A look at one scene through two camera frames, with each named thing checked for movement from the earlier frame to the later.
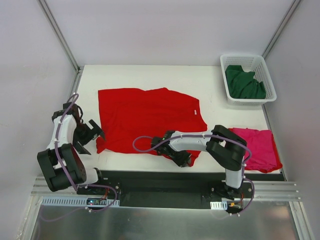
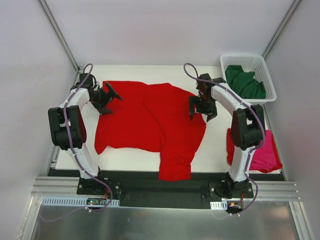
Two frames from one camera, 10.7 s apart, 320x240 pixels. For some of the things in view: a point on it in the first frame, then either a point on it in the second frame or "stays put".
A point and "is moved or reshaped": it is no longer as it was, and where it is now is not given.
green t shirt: x=242 y=84 stays put
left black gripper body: x=88 y=136 → x=102 y=98
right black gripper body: x=181 y=157 → x=203 y=108
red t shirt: x=124 y=115 is moved or reshaped
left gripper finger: x=81 y=149 → x=102 y=111
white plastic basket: x=249 y=63 stays put
